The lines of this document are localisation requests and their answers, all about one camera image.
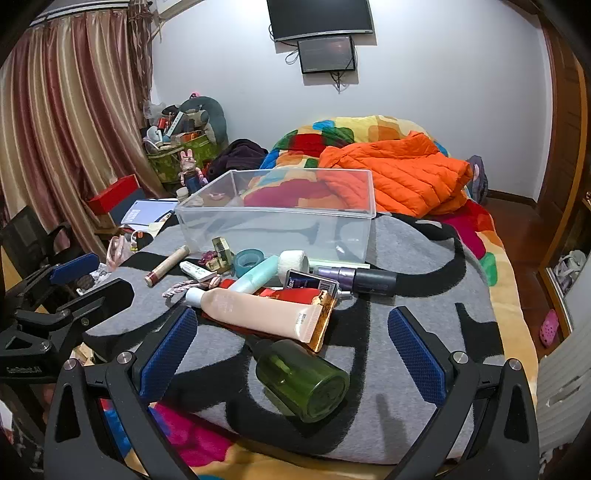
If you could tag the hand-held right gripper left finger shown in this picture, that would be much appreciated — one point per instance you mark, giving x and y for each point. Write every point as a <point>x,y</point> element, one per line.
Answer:
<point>168,353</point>

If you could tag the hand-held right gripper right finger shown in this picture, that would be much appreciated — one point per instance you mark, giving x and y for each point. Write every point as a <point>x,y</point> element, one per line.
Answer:
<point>415,353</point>

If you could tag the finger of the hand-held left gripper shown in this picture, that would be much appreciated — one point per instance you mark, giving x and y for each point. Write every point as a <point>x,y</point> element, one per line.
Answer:
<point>106,294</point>
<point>74,268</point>

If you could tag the beige cream tube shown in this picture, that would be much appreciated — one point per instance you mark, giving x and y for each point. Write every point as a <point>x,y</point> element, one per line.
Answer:
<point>258,311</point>

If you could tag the green glass bottle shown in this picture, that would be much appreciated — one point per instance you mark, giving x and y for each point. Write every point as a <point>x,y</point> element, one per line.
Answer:
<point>304,383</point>

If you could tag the red and gold packet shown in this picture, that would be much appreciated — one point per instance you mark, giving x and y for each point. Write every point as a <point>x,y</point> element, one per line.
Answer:
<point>295,295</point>

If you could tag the clear plastic storage bin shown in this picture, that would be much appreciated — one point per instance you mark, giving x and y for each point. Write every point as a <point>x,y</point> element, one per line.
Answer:
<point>277,230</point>

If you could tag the pink plastic bag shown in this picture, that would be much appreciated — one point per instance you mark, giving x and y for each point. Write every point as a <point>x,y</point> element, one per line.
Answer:
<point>117,251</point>

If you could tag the black mesh chair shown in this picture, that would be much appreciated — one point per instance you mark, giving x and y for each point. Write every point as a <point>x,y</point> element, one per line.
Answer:
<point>27,235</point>

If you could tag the grey and black blanket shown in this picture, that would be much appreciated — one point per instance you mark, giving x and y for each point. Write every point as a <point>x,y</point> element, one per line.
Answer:
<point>415,277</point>

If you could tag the red box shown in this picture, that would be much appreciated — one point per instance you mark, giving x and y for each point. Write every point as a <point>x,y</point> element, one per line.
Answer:
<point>111,196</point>

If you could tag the purple and dark mascara tube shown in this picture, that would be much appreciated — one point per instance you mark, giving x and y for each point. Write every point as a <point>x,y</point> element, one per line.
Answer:
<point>369,281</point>

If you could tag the small white tube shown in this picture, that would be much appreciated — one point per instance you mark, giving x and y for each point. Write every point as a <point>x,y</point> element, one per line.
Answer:
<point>196,271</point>

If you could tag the blue notebook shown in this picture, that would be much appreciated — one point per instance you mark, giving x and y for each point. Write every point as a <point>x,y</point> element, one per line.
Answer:
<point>147,212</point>

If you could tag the small purple ornament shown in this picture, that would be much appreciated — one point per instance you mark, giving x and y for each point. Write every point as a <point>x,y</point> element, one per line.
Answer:
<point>207,257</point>

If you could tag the teal tape roll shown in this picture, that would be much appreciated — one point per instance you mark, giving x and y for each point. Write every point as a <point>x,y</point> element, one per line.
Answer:
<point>240,266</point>

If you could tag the mint green tube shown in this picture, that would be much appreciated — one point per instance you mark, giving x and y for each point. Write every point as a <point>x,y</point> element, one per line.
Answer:
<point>254,277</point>

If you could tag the small white jar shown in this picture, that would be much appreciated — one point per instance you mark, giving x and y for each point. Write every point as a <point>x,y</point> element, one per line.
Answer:
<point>183,194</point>

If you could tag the pink clog shoe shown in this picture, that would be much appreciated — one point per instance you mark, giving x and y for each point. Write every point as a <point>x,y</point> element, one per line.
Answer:
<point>549,327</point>

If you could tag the small navy box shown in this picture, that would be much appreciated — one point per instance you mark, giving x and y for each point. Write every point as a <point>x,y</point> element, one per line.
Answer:
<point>300,279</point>

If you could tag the white bandage roll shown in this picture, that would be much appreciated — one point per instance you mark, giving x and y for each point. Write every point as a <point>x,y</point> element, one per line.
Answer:
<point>295,261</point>

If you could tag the striped pink and beige curtain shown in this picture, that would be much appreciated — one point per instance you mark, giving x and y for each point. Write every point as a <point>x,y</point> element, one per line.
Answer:
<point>69,115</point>

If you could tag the pink bunny toy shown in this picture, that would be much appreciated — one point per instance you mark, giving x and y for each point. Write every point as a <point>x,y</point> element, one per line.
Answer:
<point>188,161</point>

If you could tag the green patterned storage basket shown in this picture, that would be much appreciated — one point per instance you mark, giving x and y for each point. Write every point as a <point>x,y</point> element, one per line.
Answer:
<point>203,152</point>

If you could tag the orange puffer jacket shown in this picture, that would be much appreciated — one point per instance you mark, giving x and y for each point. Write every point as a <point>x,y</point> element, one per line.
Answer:
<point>406,170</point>

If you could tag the grey purple backpack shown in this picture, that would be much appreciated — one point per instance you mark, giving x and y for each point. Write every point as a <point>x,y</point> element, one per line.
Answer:
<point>478,177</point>

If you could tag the dark purple clothing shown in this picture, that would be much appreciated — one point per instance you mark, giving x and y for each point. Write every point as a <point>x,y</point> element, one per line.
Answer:
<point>240,154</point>

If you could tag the grey neck pillow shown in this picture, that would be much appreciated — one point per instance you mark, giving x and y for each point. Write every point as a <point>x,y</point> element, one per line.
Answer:
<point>214,117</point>

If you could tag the colourful patchwork blanket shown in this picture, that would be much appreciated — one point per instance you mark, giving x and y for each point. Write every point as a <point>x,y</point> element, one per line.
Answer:
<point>351,124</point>

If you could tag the wooden wardrobe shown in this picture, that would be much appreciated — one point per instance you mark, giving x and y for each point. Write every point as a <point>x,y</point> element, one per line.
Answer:
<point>561,115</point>

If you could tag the small black wall monitor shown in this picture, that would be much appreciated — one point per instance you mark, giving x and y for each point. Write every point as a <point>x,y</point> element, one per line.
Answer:
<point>325,53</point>

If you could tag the black wall television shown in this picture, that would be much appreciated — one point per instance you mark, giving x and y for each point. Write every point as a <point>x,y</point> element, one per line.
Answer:
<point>318,16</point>

